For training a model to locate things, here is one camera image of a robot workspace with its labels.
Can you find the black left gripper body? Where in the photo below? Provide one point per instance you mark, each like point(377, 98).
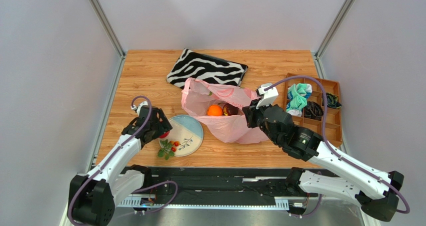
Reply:
point(159, 127)

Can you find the white floral plate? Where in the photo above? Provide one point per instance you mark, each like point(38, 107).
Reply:
point(187, 134)

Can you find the orange fruit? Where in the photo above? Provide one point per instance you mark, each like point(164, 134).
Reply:
point(214, 110)

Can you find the black rolled socks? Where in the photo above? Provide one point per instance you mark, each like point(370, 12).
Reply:
point(313, 111)

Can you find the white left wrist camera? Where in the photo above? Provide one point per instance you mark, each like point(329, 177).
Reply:
point(138, 108)

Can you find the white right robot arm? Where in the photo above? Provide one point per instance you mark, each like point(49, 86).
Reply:
point(374, 191)

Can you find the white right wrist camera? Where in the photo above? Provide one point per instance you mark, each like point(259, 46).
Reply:
point(267, 95)

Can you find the teal and white socks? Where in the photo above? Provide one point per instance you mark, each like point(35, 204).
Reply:
point(298, 95)

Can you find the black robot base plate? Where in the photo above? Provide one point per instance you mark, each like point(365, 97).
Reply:
point(220, 186)

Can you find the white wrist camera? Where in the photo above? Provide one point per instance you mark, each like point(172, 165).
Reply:
point(138, 108)
point(267, 95)

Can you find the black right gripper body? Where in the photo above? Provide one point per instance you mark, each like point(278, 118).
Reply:
point(252, 114)

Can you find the zebra striped cloth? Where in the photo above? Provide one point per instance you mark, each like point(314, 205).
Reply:
point(207, 68)

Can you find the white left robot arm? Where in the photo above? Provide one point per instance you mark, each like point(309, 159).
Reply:
point(113, 166)

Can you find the green leafy sprig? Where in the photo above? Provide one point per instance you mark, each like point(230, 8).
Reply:
point(167, 149)

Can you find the aluminium frame rail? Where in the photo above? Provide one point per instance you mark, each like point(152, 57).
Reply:
point(290, 205)

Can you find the red apple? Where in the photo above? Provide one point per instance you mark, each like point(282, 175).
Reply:
point(164, 135)

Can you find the pink printed plastic bag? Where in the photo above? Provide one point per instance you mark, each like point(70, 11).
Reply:
point(198, 96)

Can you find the dark blue patterned socks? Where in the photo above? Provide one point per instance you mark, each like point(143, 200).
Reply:
point(333, 101)

